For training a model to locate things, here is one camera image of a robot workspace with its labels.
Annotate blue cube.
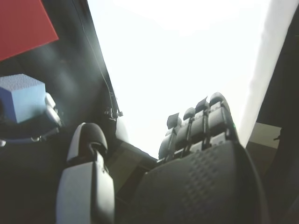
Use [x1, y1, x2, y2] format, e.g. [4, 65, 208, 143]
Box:
[0, 73, 47, 125]

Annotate red cube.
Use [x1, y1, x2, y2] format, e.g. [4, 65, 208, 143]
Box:
[0, 0, 59, 63]

